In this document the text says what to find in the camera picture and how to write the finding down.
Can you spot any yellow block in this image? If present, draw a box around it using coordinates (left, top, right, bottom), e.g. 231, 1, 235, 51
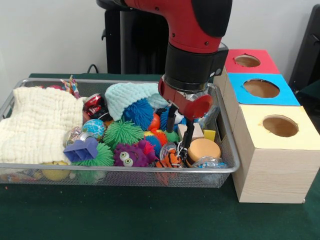
202, 129, 217, 143

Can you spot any mint green knit cloth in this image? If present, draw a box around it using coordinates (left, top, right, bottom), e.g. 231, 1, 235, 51
104, 82, 170, 122

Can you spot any clear mesh bin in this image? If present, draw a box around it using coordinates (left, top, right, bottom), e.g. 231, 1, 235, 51
0, 77, 241, 188

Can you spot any small green spiky ball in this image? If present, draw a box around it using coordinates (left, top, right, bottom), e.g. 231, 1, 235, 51
102, 119, 145, 150

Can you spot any black chair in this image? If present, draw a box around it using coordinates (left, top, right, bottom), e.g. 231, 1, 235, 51
290, 5, 320, 93

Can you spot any round wooden disc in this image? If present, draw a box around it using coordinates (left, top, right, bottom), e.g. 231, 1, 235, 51
187, 138, 222, 164

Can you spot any wooden cube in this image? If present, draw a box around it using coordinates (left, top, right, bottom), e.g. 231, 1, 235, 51
177, 122, 205, 143

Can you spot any wooden box with three holes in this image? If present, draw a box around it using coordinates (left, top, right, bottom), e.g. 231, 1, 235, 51
213, 48, 320, 204

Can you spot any silver can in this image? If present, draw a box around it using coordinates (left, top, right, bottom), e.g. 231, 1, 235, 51
65, 127, 94, 149

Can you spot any purple plastic block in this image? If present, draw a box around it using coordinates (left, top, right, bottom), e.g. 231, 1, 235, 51
63, 136, 100, 164

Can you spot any orange tiger striped toy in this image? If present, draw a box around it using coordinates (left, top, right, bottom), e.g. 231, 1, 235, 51
155, 149, 184, 169

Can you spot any clear blue plastic packet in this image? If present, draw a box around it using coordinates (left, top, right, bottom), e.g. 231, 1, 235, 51
199, 106, 221, 130

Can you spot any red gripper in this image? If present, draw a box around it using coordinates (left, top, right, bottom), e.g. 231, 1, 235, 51
158, 75, 214, 150

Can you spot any red black packet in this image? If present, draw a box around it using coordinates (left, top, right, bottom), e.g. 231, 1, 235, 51
83, 93, 109, 121

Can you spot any clear crumpled plastic packet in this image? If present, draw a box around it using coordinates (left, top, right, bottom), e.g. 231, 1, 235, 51
192, 156, 228, 170

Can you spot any purple spiky ball with eyes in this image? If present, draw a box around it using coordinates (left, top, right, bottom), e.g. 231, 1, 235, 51
113, 140, 157, 168

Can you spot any cream waffle cloth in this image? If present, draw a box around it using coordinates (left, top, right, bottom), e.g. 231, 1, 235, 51
0, 86, 86, 165

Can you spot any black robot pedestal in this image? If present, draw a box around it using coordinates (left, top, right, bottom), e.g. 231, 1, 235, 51
96, 0, 173, 76

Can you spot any blue globe ball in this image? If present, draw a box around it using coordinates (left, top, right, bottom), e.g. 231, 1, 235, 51
82, 119, 107, 141

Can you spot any blue fuzzy ball with eyes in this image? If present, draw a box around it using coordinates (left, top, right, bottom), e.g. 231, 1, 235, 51
160, 107, 188, 132

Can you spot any large green spiky ball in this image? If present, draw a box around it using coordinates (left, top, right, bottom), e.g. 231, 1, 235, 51
74, 142, 115, 168

